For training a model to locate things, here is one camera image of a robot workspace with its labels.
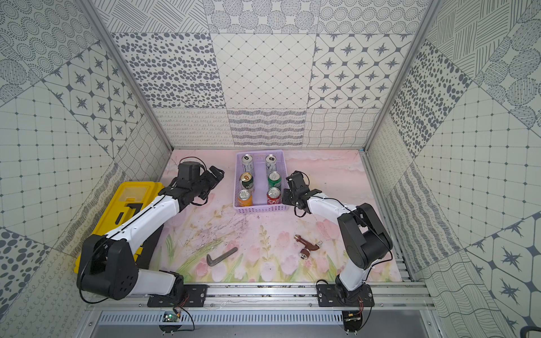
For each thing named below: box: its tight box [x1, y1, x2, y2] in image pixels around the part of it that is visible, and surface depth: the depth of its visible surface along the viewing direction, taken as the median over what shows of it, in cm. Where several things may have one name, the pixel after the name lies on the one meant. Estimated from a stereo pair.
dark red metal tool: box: [293, 234, 323, 260], surface depth 86 cm
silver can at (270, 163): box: [264, 153, 277, 179], surface depth 100 cm
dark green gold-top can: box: [239, 171, 254, 190], surface depth 97 cm
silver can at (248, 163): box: [241, 153, 255, 174], surface depth 100 cm
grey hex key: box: [206, 247, 239, 267], surface depth 84 cm
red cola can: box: [266, 186, 282, 205], surface depth 91 cm
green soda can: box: [267, 170, 283, 190], surface depth 97 cm
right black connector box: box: [341, 310, 363, 336], surface depth 73 cm
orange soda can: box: [238, 188, 253, 208], surface depth 90 cm
